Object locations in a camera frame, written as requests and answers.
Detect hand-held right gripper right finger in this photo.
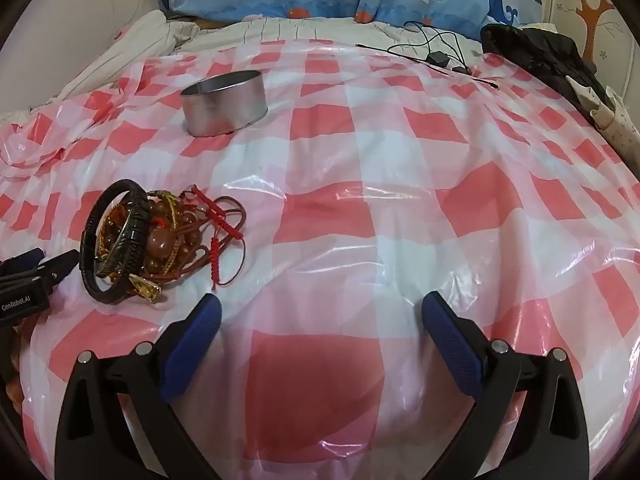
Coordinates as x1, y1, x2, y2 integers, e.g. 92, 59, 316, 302
421, 290, 592, 480

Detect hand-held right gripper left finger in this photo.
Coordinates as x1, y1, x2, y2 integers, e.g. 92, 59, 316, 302
54, 292, 223, 480

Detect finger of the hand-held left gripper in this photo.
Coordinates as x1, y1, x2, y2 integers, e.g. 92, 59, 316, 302
31, 249, 82, 284
0, 248, 44, 278

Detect smooth black leather bracelet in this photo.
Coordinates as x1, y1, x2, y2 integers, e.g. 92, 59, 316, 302
81, 180, 151, 306

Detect gold metal ornament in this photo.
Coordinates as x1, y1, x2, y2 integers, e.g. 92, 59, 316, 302
125, 272, 164, 306

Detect black braided leather bracelet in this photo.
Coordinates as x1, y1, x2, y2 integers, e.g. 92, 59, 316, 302
95, 192, 152, 281

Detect brown cord necklace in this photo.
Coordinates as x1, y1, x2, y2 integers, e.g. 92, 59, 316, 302
165, 194, 249, 287

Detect amber bead bracelet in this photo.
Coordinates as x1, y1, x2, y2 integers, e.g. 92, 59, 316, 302
100, 195, 211, 283

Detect gold braided bracelet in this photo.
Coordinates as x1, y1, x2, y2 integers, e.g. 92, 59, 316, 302
147, 189, 184, 226

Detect red string bracelet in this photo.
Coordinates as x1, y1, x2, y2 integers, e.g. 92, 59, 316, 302
189, 185, 249, 291

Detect round metal tin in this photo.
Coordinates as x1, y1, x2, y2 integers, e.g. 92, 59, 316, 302
180, 70, 269, 137

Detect pink checked plastic sheet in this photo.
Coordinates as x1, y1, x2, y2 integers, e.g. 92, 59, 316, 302
0, 40, 640, 480

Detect white paper bag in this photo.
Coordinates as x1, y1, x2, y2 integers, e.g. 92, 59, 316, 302
567, 77, 640, 150

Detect white striped quilt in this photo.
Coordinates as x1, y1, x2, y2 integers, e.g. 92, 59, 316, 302
30, 10, 486, 107

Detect black jacket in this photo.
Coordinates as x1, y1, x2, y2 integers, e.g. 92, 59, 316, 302
480, 22, 609, 117

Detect black cable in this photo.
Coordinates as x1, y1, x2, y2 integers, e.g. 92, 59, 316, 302
355, 20, 501, 91

